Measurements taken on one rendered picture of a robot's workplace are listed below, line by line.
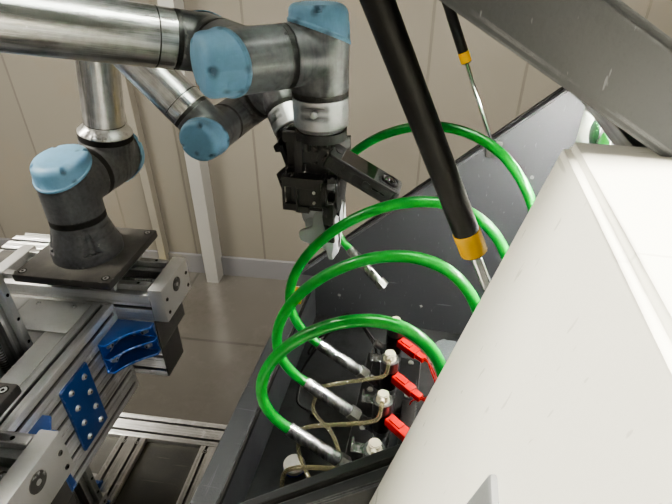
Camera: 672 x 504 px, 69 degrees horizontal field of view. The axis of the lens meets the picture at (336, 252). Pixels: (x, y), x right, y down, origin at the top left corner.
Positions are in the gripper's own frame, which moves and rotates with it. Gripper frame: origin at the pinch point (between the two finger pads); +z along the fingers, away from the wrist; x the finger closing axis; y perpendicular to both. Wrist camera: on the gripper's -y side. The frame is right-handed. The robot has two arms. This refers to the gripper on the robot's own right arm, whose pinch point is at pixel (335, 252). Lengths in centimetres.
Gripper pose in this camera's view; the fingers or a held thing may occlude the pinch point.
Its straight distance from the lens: 77.5
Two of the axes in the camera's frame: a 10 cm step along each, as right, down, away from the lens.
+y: -9.8, -1.1, 1.8
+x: -2.1, 5.3, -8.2
